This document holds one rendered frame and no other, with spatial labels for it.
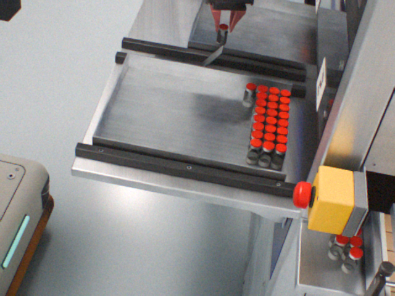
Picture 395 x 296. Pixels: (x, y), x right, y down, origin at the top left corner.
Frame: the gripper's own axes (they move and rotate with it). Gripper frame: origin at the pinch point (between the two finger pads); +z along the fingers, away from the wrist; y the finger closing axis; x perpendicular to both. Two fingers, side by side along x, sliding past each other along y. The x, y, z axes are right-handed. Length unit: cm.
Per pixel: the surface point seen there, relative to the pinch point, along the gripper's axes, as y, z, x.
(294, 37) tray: 17.9, 4.7, 3.8
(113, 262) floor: -25, 91, 4
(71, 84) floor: -43, 90, 96
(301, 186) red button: 3, -9, -55
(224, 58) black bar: -0.7, 2.3, -8.3
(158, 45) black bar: -14.5, 1.7, -4.7
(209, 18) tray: -1.6, 3.9, 10.0
